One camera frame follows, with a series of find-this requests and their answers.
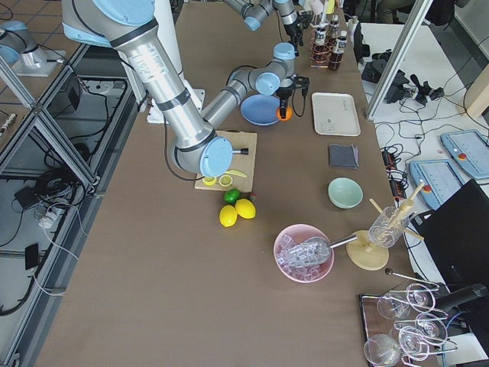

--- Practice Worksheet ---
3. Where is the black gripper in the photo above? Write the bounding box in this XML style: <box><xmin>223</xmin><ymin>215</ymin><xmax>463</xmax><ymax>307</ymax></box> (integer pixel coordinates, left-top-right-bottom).
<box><xmin>275</xmin><ymin>75</ymin><xmax>309</xmax><ymax>117</ymax></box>
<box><xmin>284</xmin><ymin>11</ymin><xmax>312</xmax><ymax>47</ymax></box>

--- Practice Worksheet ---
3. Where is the orange mandarin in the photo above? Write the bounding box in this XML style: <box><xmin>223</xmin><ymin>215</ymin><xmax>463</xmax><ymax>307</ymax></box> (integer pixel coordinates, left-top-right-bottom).
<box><xmin>276</xmin><ymin>106</ymin><xmax>293</xmax><ymax>122</ymax></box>

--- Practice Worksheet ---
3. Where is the blue plate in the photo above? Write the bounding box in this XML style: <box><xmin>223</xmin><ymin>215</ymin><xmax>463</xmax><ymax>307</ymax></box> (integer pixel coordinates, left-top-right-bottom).
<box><xmin>241</xmin><ymin>94</ymin><xmax>280</xmax><ymax>126</ymax></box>

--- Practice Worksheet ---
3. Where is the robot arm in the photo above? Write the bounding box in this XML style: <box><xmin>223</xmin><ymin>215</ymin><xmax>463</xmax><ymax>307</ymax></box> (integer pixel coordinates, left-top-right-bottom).
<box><xmin>223</xmin><ymin>0</ymin><xmax>312</xmax><ymax>50</ymax></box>
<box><xmin>62</xmin><ymin>1</ymin><xmax>303</xmax><ymax>177</ymax></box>

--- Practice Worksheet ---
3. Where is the tea bottle white cap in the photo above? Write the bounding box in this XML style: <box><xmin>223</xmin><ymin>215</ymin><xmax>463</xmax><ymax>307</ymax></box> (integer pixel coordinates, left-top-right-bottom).
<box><xmin>313</xmin><ymin>23</ymin><xmax>327</xmax><ymax>64</ymax></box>

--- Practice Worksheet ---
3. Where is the cream rabbit tray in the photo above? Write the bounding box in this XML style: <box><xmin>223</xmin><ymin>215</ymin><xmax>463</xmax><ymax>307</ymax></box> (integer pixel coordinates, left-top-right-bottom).
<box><xmin>312</xmin><ymin>92</ymin><xmax>361</xmax><ymax>137</ymax></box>

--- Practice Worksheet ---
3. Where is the steel muddler black tip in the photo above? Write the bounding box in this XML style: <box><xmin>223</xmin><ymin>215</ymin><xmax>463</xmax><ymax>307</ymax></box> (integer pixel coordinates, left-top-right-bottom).
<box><xmin>232</xmin><ymin>148</ymin><xmax>249</xmax><ymax>155</ymax></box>

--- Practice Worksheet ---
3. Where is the wooden cutting board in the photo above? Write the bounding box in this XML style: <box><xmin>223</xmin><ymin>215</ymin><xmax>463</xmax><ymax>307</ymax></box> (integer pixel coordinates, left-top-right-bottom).
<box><xmin>194</xmin><ymin>131</ymin><xmax>257</xmax><ymax>193</ymax></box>

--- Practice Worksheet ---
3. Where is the grey folded cloth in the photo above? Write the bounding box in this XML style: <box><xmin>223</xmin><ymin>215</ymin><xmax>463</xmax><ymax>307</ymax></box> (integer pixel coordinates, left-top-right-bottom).
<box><xmin>329</xmin><ymin>144</ymin><xmax>358</xmax><ymax>169</ymax></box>

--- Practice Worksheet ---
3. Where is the lemon slice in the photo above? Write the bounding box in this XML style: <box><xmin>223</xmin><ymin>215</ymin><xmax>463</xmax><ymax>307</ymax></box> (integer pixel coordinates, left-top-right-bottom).
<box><xmin>218</xmin><ymin>174</ymin><xmax>233</xmax><ymax>187</ymax></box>
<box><xmin>202</xmin><ymin>177</ymin><xmax>217</xmax><ymax>187</ymax></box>

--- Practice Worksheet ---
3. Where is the green lime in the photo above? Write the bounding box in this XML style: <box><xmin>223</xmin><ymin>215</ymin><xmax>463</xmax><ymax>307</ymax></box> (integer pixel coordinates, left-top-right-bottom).
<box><xmin>223</xmin><ymin>188</ymin><xmax>241</xmax><ymax>205</ymax></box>

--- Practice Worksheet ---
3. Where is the green bowl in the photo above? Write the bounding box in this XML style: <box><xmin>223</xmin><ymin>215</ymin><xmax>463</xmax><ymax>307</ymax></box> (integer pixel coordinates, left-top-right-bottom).
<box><xmin>328</xmin><ymin>177</ymin><xmax>364</xmax><ymax>209</ymax></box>

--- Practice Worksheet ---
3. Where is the yellow lemon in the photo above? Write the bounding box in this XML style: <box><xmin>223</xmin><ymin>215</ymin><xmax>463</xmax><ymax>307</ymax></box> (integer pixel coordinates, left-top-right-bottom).
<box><xmin>235</xmin><ymin>199</ymin><xmax>257</xmax><ymax>219</ymax></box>
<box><xmin>219</xmin><ymin>205</ymin><xmax>238</xmax><ymax>228</ymax></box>

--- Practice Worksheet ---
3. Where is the steel ice scoop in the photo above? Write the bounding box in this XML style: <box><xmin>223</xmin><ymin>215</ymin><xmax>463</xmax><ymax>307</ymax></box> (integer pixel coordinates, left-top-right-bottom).
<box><xmin>301</xmin><ymin>235</ymin><xmax>358</xmax><ymax>266</ymax></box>

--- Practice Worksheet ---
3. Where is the pink bowl with ice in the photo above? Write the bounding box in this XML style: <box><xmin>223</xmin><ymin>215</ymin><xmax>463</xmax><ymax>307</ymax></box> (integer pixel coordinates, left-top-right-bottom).
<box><xmin>274</xmin><ymin>224</ymin><xmax>335</xmax><ymax>283</ymax></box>

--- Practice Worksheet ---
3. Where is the glass mug on stand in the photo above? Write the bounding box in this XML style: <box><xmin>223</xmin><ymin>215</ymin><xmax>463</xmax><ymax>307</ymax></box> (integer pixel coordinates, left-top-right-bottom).
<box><xmin>368</xmin><ymin>206</ymin><xmax>409</xmax><ymax>248</ymax></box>

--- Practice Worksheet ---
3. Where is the blue teach pendant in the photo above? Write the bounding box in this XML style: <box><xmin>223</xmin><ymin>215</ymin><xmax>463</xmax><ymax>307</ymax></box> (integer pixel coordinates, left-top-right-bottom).
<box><xmin>440</xmin><ymin>129</ymin><xmax>488</xmax><ymax>180</ymax></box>
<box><xmin>409</xmin><ymin>159</ymin><xmax>466</xmax><ymax>209</ymax></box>

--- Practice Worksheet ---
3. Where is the wine glass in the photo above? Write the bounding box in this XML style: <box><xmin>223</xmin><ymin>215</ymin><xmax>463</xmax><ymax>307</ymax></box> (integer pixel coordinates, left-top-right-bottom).
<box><xmin>363</xmin><ymin>334</ymin><xmax>401</xmax><ymax>366</ymax></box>
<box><xmin>406</xmin><ymin>283</ymin><xmax>436</xmax><ymax>313</ymax></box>
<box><xmin>377</xmin><ymin>292</ymin><xmax>411</xmax><ymax>320</ymax></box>

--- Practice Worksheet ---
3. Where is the copper wire bottle rack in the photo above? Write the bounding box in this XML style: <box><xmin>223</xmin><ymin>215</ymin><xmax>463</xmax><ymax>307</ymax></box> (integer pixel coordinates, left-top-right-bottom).
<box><xmin>309</xmin><ymin>20</ymin><xmax>348</xmax><ymax>70</ymax></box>

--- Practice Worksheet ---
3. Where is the aluminium frame post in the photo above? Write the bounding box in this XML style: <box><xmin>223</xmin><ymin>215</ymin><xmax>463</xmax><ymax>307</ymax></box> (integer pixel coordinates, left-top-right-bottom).
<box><xmin>365</xmin><ymin>0</ymin><xmax>432</xmax><ymax>121</ymax></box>

